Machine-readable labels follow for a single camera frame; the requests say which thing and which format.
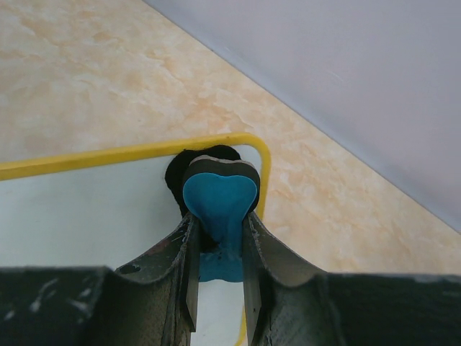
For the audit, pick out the blue black whiteboard eraser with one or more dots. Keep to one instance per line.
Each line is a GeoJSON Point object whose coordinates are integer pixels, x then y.
{"type": "Point", "coordinates": [220, 190]}

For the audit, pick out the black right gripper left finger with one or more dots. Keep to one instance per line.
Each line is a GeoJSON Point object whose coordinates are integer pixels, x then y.
{"type": "Point", "coordinates": [151, 300]}

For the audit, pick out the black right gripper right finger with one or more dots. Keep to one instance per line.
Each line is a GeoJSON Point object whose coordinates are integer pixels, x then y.
{"type": "Point", "coordinates": [289, 301]}

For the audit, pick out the yellow framed whiteboard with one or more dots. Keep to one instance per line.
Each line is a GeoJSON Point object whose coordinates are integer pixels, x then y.
{"type": "Point", "coordinates": [99, 208]}

